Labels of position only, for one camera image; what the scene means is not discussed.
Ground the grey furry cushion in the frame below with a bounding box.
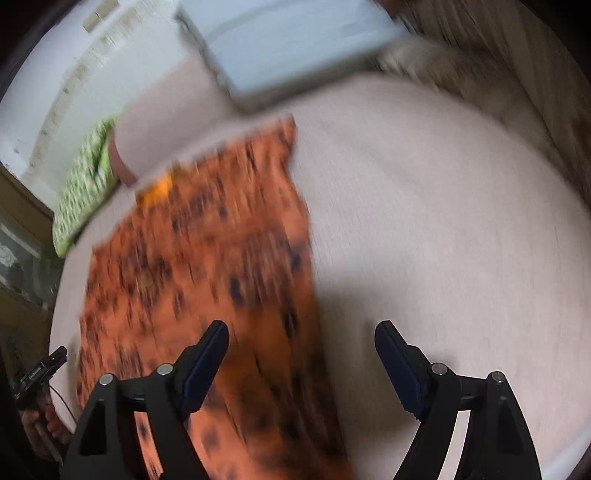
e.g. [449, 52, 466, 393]
[376, 36, 513, 121]

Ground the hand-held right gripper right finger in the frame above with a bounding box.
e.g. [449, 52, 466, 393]
[374, 322, 543, 480]

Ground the light grey cushion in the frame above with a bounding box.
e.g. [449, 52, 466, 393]
[177, 0, 416, 112]

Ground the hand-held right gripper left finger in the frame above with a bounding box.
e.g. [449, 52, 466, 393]
[60, 320, 230, 480]

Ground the beige quilted sofa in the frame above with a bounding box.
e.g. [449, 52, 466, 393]
[48, 58, 591, 480]

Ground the orange black floral cloth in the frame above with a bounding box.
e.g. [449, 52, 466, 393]
[76, 115, 356, 480]

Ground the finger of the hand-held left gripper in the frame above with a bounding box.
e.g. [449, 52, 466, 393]
[42, 346, 69, 372]

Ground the person's left hand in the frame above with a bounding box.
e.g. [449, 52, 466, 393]
[22, 406, 72, 462]

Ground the green patterned pillow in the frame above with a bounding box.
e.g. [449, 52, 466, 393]
[52, 117, 122, 257]

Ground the wooden cabinet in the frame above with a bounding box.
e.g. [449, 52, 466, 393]
[0, 164, 58, 333]

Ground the striped beige blanket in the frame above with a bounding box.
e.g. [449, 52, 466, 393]
[411, 0, 591, 195]

